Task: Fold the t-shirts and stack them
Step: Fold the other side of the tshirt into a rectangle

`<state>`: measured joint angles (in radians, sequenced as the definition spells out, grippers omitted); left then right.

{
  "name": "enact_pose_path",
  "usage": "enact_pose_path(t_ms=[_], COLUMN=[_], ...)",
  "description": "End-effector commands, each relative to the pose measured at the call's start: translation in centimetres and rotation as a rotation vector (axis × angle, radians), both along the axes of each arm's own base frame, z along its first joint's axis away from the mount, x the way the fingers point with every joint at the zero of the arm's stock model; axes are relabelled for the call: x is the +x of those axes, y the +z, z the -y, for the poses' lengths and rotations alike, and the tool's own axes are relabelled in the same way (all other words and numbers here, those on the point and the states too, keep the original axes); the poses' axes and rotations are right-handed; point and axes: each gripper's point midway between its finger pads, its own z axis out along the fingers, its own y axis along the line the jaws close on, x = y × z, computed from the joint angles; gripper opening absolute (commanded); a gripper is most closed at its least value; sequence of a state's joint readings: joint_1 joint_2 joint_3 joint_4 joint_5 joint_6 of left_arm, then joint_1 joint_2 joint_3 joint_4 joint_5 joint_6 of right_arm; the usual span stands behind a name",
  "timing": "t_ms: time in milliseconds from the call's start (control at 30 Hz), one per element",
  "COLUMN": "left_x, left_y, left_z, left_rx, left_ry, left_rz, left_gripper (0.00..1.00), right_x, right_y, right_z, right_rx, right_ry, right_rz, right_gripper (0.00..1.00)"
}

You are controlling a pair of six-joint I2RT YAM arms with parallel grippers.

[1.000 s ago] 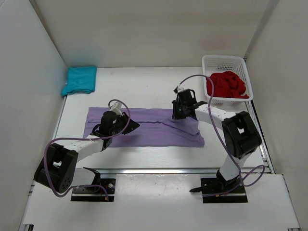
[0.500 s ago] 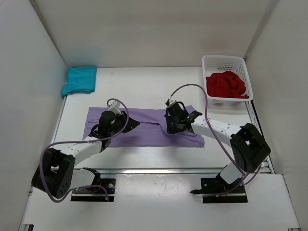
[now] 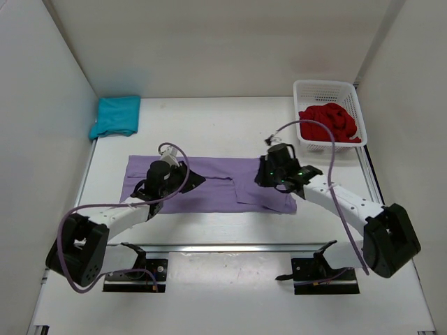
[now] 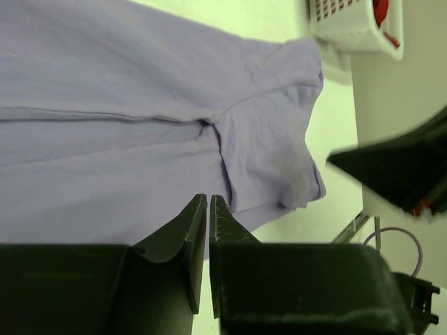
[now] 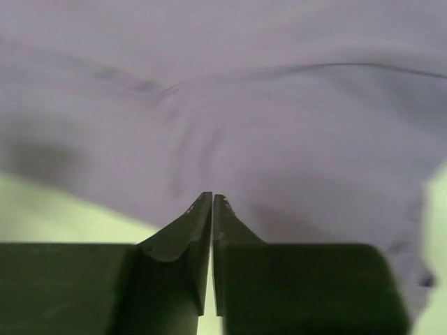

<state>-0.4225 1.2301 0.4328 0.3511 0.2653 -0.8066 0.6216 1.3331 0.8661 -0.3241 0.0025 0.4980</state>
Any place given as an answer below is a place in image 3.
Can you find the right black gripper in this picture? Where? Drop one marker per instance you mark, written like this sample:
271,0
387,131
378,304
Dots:
263,171

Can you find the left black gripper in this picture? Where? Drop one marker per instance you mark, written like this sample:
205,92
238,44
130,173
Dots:
182,175

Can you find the purple t shirt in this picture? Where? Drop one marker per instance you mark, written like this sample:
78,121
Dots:
229,188

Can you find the red t shirt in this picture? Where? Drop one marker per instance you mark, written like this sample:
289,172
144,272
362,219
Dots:
334,117

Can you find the teal t shirt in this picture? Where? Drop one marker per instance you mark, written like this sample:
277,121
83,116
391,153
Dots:
116,116

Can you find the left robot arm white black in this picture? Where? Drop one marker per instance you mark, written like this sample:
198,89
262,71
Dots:
81,245

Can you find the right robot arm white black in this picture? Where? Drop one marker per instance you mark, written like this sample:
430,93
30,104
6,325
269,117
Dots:
381,238

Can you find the white plastic basket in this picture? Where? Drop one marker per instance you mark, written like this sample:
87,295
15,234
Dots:
320,92

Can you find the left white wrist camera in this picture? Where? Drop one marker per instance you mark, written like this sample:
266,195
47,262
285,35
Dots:
169,155

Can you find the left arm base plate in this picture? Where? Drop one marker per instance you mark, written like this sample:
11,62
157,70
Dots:
140,282

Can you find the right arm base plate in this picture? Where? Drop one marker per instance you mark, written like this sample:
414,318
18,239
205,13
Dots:
311,279

